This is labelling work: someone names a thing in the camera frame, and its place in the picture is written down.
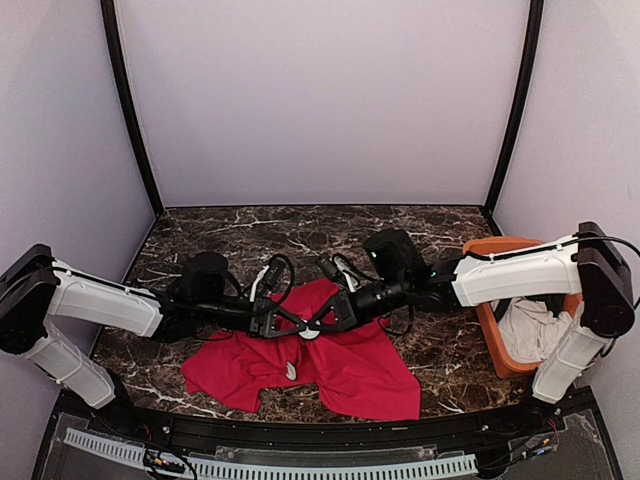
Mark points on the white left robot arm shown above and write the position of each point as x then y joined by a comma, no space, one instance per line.
51,314

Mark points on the black right frame post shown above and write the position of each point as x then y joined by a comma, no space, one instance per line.
521,89

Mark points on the black front rail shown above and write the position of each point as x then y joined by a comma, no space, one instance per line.
478,431

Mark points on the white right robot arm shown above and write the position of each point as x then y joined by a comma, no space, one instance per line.
607,310

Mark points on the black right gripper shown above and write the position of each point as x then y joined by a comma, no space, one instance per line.
334,301

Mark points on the white slotted cable duct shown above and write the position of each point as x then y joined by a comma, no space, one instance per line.
245,463

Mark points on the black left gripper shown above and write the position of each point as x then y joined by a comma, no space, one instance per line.
271,334

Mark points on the white garment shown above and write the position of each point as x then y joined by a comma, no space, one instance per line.
531,327

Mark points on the black frame post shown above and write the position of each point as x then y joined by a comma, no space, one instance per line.
126,101
521,89

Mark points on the orange plastic basket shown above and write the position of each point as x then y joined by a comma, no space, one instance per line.
526,295

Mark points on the round brooch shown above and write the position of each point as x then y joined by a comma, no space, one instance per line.
309,334
291,371

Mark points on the magenta t-shirt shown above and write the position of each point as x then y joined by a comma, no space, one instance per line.
358,373

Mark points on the black left frame post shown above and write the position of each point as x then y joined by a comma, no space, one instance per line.
126,101

